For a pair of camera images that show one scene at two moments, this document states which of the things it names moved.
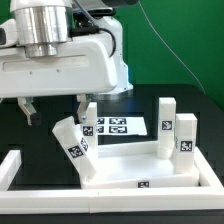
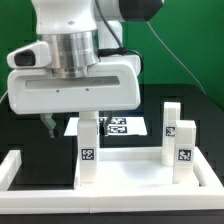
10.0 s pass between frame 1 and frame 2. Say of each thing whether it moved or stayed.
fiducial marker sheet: stayed
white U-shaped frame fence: stayed
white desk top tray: moved
